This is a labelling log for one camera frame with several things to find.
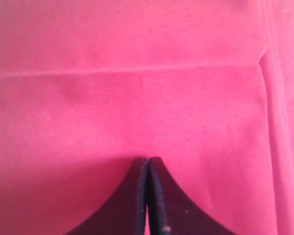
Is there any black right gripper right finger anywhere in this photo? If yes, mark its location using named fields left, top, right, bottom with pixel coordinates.
left=147, top=157, right=233, bottom=235

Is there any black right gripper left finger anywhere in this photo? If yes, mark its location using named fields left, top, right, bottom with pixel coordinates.
left=67, top=157, right=147, bottom=235

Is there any red table cloth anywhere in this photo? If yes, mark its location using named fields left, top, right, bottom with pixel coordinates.
left=0, top=0, right=294, bottom=235

